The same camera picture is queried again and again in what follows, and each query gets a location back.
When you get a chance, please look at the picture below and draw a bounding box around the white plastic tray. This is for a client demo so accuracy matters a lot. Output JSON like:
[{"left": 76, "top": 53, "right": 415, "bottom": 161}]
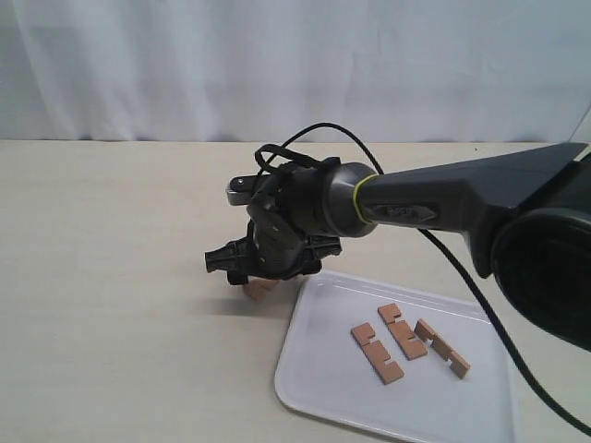
[{"left": 274, "top": 271, "right": 521, "bottom": 442}]

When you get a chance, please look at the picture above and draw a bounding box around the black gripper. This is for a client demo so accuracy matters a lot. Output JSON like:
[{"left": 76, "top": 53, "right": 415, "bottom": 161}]
[{"left": 204, "top": 221, "right": 342, "bottom": 286}]

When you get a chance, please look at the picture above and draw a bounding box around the white cloth backdrop curtain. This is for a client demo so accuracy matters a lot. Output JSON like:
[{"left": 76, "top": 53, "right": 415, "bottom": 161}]
[{"left": 1, "top": 1, "right": 590, "bottom": 142}]

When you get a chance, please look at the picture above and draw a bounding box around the wooden notched piece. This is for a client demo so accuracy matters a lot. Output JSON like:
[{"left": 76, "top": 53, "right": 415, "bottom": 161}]
[
  {"left": 378, "top": 303, "right": 428, "bottom": 361},
  {"left": 350, "top": 323, "right": 404, "bottom": 385},
  {"left": 242, "top": 278, "right": 279, "bottom": 302},
  {"left": 414, "top": 318, "right": 471, "bottom": 379}
]

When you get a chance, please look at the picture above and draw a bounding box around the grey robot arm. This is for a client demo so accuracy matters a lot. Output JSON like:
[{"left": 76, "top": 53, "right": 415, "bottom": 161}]
[{"left": 205, "top": 142, "right": 590, "bottom": 349}]

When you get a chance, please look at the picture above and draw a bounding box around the black cable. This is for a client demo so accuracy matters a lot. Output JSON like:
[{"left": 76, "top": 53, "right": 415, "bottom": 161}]
[{"left": 253, "top": 122, "right": 591, "bottom": 437}]

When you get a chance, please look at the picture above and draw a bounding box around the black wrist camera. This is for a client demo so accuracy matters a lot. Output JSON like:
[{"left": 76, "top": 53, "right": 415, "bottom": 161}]
[{"left": 225, "top": 175, "right": 264, "bottom": 207}]

